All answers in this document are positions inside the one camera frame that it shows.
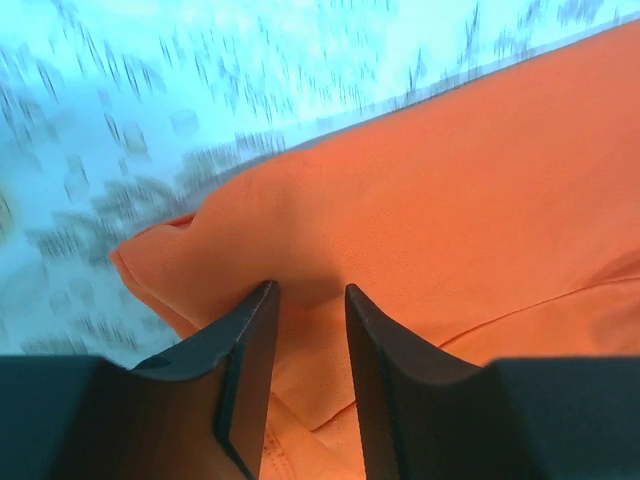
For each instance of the floral patterned table mat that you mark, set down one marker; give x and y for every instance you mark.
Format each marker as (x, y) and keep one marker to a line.
(116, 115)

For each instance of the orange t shirt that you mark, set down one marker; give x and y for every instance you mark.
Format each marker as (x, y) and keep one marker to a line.
(499, 219)

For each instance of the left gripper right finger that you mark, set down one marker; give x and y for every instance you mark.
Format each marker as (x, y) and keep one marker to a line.
(426, 414)

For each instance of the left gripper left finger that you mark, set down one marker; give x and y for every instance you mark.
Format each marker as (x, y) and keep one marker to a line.
(194, 411)

